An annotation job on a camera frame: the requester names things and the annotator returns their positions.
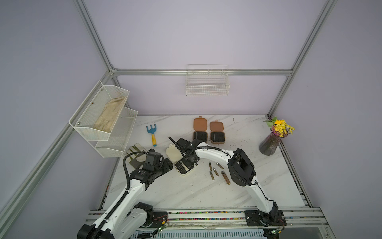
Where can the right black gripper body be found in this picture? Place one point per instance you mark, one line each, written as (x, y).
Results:
(185, 148)

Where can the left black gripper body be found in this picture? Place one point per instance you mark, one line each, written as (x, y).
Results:
(163, 167)

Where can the cream nail clipper case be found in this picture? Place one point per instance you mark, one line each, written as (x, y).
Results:
(175, 156)

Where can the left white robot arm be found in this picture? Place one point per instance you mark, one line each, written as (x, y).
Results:
(127, 214)

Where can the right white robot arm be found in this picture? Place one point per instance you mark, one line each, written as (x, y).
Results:
(240, 167)

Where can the large brown nail clipper lower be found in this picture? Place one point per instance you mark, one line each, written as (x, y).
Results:
(225, 178)

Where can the green beige glove on table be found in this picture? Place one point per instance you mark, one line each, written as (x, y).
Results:
(137, 159)

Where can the brown case left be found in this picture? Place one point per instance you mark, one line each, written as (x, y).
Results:
(200, 129)

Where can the brown case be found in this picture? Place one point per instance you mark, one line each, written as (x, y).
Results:
(217, 135)
(200, 129)

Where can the brown case right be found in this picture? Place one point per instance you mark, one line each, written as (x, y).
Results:
(217, 135)

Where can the blue yellow toy rake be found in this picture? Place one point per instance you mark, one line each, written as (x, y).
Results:
(151, 130)

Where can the white mesh lower shelf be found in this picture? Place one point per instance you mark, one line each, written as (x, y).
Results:
(116, 144)

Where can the white mesh shelf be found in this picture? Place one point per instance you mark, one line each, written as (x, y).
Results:
(116, 144)
(85, 117)

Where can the beige cloth glove in shelf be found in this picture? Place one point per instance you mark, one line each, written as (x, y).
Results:
(109, 115)

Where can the white mesh upper shelf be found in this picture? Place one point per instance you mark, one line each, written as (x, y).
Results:
(85, 117)

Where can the dark glass vase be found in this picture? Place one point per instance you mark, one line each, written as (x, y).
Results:
(269, 145)

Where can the yellow flower bouquet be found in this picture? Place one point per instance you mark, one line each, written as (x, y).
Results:
(279, 127)

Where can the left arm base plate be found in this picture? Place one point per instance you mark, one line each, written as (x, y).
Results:
(155, 219)

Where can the white wire wall basket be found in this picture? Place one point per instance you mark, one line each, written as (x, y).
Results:
(207, 85)

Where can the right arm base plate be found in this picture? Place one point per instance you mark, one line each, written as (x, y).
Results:
(256, 218)

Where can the aluminium frame rail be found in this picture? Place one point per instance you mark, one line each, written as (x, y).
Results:
(184, 72)

